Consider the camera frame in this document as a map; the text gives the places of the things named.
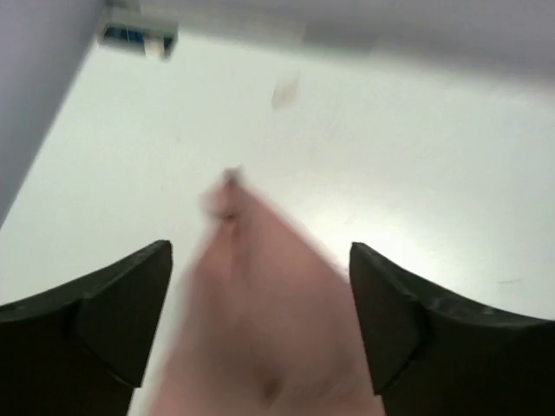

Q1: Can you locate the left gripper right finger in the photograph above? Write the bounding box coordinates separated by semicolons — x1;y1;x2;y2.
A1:
349;243;554;416

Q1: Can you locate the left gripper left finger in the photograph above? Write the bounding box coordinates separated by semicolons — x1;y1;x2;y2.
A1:
1;240;173;416

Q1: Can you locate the pink t shirt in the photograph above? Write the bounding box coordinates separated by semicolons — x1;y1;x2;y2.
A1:
151;169;384;415

